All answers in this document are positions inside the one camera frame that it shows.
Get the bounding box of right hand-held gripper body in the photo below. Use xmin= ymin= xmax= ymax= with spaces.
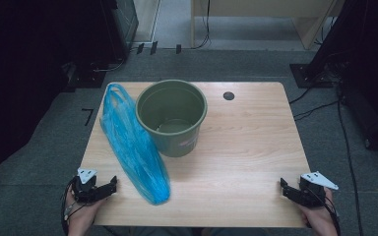
xmin=296 ymin=171 xmax=340 ymax=208

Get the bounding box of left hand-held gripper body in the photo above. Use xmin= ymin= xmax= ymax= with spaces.
xmin=71 ymin=167 xmax=98 ymax=205

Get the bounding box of blue plastic bag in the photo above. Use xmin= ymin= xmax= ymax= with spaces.
xmin=99 ymin=83 xmax=172 ymax=207

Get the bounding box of green plastic bucket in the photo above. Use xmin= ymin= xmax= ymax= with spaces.
xmin=135 ymin=79 xmax=209 ymax=158

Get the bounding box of person's right hand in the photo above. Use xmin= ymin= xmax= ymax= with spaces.
xmin=297 ymin=189 xmax=339 ymax=227

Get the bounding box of person's left hand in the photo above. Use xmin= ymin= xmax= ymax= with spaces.
xmin=66 ymin=192 xmax=108 ymax=227

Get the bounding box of dark floor box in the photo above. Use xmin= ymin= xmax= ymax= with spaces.
xmin=338 ymin=82 xmax=378 ymax=151

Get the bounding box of black stand base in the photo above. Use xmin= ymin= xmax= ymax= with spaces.
xmin=61 ymin=61 xmax=107 ymax=93

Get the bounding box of black metal stand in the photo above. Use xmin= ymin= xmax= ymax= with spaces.
xmin=288 ymin=0 xmax=372 ymax=89

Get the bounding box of dark glass cabinet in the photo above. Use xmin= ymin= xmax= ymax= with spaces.
xmin=99 ymin=0 xmax=140 ymax=63

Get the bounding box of light wooden background desk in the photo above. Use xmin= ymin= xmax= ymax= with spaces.
xmin=190 ymin=0 xmax=347 ymax=51

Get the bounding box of left hand-held gripper cable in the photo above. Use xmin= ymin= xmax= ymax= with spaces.
xmin=60 ymin=177 xmax=87 ymax=236

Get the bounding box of long black floor cable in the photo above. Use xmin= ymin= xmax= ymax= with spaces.
xmin=336 ymin=94 xmax=364 ymax=236

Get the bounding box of black hanging desk cable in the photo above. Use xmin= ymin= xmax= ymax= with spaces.
xmin=192 ymin=0 xmax=212 ymax=51

